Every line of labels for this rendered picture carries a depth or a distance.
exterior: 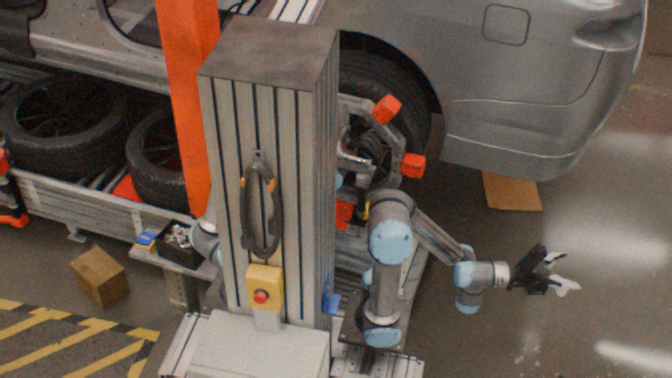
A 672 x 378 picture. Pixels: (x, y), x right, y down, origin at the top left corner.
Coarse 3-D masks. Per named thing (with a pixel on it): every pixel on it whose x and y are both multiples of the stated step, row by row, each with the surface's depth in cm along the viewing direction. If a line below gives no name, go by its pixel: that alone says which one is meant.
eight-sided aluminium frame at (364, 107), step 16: (352, 96) 300; (352, 112) 298; (368, 112) 295; (384, 128) 298; (400, 144) 302; (400, 160) 307; (400, 176) 318; (336, 192) 332; (352, 192) 334; (368, 192) 326
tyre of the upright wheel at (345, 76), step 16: (352, 64) 307; (368, 64) 308; (384, 64) 310; (352, 80) 299; (368, 80) 300; (384, 80) 303; (400, 80) 309; (368, 96) 301; (384, 96) 299; (400, 96) 304; (416, 96) 312; (400, 112) 301; (416, 112) 309; (400, 128) 306; (416, 128) 307; (416, 144) 309
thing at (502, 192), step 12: (492, 180) 429; (504, 180) 430; (516, 180) 430; (492, 192) 422; (504, 192) 422; (516, 192) 422; (528, 192) 423; (492, 204) 414; (504, 204) 415; (516, 204) 415; (528, 204) 415; (540, 204) 415
